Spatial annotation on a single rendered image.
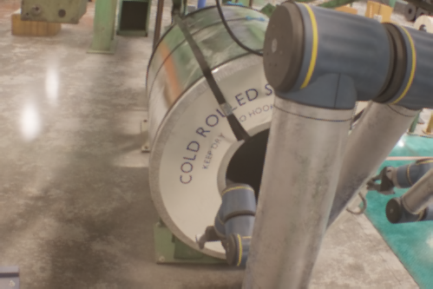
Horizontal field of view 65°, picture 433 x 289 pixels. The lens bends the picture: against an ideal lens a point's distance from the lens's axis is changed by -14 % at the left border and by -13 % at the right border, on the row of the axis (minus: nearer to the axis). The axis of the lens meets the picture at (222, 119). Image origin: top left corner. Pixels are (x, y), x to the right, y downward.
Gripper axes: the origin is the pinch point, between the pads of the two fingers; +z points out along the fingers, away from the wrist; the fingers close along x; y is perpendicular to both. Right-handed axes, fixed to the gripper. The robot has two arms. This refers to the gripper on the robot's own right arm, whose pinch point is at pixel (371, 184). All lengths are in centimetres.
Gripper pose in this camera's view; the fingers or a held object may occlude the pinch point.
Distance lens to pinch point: 191.5
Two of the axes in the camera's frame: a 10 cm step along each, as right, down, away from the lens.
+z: -4.7, 2.7, 8.4
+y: 8.3, 4.6, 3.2
